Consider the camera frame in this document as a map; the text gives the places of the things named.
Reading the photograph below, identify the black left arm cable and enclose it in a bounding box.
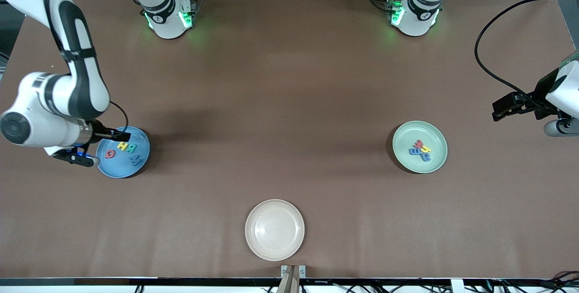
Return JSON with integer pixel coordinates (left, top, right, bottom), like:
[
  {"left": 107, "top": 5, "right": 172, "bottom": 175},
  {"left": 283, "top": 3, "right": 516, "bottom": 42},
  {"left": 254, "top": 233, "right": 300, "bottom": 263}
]
[{"left": 474, "top": 0, "right": 579, "bottom": 113}]

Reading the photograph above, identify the beige pole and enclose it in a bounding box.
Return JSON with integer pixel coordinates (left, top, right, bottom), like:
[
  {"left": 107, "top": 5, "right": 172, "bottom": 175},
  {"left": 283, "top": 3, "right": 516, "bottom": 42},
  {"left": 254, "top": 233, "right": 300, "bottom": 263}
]
[{"left": 277, "top": 267, "right": 300, "bottom": 293}]

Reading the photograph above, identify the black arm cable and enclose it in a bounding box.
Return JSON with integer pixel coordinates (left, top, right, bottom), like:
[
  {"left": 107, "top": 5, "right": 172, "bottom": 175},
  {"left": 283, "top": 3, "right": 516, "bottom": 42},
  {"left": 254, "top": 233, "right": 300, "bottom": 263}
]
[
  {"left": 109, "top": 100, "right": 130, "bottom": 132},
  {"left": 474, "top": 0, "right": 579, "bottom": 113}
]

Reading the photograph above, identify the blue plate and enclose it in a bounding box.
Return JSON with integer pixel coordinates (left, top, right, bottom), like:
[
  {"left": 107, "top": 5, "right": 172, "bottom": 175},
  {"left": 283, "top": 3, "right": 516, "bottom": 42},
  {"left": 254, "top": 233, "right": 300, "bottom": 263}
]
[{"left": 95, "top": 126, "right": 151, "bottom": 179}]

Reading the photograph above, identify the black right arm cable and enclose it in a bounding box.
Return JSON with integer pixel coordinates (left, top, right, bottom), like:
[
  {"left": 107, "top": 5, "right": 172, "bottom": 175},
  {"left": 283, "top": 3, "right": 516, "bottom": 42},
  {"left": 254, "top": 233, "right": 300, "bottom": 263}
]
[{"left": 109, "top": 100, "right": 130, "bottom": 132}]

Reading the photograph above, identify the red and black cable bundle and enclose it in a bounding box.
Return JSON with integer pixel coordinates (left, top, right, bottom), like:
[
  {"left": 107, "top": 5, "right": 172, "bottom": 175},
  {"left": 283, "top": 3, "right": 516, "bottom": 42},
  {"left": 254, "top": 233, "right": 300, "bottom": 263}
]
[{"left": 543, "top": 269, "right": 579, "bottom": 293}]

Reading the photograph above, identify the black table edge rail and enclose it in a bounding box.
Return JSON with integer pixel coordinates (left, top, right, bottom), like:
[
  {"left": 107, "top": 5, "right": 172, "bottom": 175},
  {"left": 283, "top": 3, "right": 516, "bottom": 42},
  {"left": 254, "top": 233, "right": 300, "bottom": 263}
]
[{"left": 0, "top": 277, "right": 579, "bottom": 287}]

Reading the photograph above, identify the cream plate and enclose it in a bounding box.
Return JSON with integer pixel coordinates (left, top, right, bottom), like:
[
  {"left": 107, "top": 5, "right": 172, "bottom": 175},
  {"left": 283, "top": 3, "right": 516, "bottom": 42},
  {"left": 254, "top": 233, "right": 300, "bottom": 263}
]
[{"left": 245, "top": 199, "right": 305, "bottom": 262}]

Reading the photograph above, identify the green plate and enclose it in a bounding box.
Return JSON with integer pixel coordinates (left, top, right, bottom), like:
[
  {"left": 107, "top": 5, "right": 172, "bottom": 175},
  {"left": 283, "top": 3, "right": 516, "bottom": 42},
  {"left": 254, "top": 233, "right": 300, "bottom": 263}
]
[{"left": 392, "top": 120, "right": 448, "bottom": 174}]

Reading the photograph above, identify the metal mounting bracket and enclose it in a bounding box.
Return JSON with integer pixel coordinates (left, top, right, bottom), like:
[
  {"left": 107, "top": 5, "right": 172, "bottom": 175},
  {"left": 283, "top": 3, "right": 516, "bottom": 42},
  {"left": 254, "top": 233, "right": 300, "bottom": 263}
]
[{"left": 280, "top": 265, "right": 307, "bottom": 279}]

